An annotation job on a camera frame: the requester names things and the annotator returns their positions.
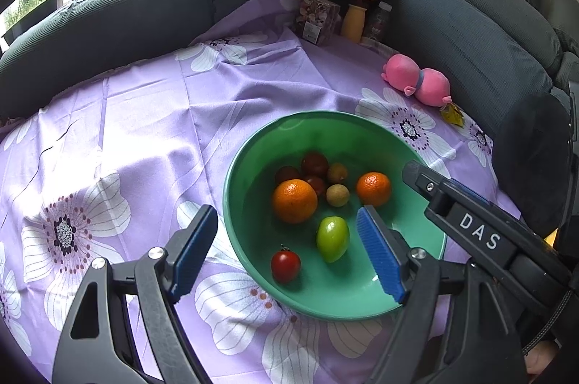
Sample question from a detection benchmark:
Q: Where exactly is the green plastic bowl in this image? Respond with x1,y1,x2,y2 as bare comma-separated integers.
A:
223,111,448,320

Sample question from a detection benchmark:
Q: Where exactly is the dark red tomato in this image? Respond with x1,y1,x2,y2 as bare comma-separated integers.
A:
302,175,327,197
275,166,301,186
301,152,330,178

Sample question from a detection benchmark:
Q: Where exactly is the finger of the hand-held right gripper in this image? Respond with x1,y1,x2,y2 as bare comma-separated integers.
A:
446,177,495,209
402,160,519,266

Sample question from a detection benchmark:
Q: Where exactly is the yellow bottle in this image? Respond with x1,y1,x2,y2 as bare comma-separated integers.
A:
341,3,368,43

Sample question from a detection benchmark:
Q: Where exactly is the purple floral tablecloth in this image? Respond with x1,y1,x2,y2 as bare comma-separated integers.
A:
0,0,521,384

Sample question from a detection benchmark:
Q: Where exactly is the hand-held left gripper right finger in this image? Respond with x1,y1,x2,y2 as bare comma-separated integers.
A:
356,205,528,384

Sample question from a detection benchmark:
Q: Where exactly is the orange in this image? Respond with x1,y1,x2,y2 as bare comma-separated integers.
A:
356,171,392,208
272,179,318,224

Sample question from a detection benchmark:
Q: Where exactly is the person's right hand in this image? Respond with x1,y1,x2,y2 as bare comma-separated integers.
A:
525,341,562,374

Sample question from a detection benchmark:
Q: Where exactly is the brown longan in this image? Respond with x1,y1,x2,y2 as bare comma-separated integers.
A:
326,184,351,207
326,162,349,184

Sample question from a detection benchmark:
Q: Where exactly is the braided black cable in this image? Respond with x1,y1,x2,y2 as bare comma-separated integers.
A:
520,282,571,360

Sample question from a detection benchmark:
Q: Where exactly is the yellow snack packet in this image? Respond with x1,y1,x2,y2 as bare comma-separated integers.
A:
439,103,465,126

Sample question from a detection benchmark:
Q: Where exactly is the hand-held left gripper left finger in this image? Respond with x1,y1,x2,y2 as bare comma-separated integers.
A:
52,204,219,384

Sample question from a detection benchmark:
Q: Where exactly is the dark grey sofa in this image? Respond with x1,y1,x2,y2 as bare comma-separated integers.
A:
0,0,579,168

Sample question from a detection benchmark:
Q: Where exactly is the pink plush toy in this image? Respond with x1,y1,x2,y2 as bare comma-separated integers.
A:
381,54,451,107

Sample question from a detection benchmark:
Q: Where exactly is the dark drink bottle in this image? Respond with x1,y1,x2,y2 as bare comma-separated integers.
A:
363,2,392,46

